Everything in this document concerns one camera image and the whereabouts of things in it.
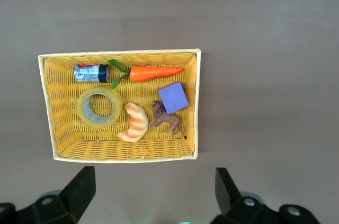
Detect yellow woven basket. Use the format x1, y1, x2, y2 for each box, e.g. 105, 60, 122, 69
38, 48, 202, 164

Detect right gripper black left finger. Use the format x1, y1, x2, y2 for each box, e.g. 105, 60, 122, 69
0, 166, 96, 224

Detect orange toy carrot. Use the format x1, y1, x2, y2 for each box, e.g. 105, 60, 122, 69
108, 59, 185, 89

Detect brown toy lion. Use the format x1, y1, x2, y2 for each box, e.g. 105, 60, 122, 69
149, 99, 188, 140

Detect clear packing tape roll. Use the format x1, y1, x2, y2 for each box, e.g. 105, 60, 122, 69
76, 87, 123, 130

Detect purple cube block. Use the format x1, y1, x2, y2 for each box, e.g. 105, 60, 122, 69
158, 81, 190, 115

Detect toy croissant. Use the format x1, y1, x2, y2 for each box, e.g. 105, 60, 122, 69
117, 102, 149, 143

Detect small printed can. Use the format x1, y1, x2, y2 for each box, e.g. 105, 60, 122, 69
74, 63, 111, 84

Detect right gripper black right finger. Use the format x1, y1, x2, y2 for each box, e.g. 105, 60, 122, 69
210, 167, 322, 224

